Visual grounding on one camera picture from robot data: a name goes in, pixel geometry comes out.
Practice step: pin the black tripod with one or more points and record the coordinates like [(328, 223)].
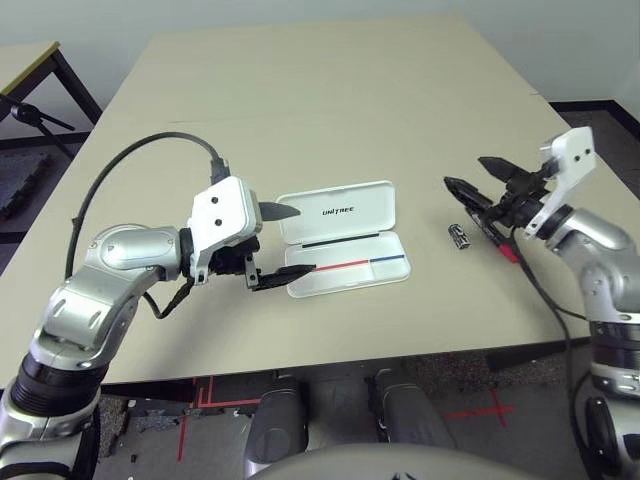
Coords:
[(25, 112)]

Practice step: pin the grey robot left leg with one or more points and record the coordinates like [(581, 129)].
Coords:
[(275, 425)]

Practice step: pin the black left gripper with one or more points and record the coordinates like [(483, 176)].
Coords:
[(230, 260)]

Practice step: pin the side table with black frame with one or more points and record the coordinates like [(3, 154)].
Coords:
[(25, 60)]

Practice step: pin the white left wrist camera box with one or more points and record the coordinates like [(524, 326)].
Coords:
[(220, 210)]

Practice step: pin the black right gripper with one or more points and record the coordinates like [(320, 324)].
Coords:
[(520, 207)]

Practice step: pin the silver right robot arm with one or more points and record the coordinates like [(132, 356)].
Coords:
[(600, 235)]

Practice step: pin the grey robot torso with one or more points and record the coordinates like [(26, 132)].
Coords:
[(375, 465)]

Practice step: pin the white plastic pencil case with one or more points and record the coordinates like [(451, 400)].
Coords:
[(350, 205)]

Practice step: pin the small silver black clip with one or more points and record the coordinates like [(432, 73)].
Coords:
[(460, 237)]

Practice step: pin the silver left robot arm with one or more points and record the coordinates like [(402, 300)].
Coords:
[(125, 250)]

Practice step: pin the grey robot right leg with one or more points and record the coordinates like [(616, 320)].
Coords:
[(405, 415)]

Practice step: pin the grey robot leg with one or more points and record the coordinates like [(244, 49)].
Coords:
[(275, 425), (405, 415)]

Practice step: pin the black marker with red cap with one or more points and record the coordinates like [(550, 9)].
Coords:
[(507, 251)]

